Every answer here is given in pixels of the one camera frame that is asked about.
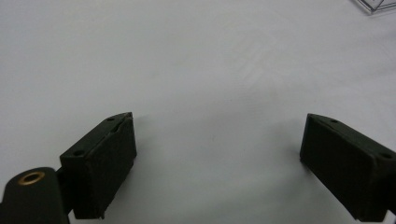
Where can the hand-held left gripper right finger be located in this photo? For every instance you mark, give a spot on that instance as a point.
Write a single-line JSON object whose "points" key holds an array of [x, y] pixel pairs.
{"points": [[345, 161]]}

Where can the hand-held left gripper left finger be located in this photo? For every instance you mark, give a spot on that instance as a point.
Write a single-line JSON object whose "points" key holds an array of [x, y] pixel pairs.
{"points": [[99, 165]]}

